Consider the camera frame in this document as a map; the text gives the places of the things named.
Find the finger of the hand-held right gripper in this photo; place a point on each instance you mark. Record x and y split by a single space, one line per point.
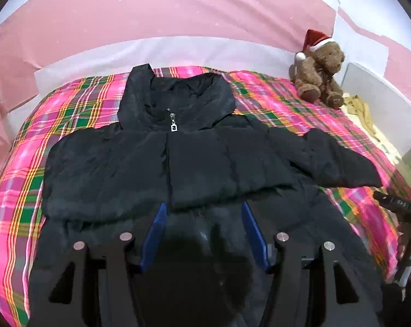
396 204

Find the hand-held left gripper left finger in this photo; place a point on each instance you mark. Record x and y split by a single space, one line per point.
157 231

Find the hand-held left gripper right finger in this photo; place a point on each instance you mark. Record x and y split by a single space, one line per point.
256 235

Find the black puffer jacket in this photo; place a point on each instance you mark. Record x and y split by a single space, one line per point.
123 163

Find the brown teddy bear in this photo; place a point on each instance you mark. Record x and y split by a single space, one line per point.
314 71

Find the yellow cloth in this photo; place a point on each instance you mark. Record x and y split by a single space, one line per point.
360 109

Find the pink plaid blanket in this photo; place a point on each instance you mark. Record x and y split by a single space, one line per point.
72 109

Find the red santa hat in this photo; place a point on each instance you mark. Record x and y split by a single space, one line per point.
314 37

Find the person's right hand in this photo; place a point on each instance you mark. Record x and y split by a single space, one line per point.
402 245

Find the white board panel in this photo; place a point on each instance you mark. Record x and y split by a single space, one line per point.
372 88

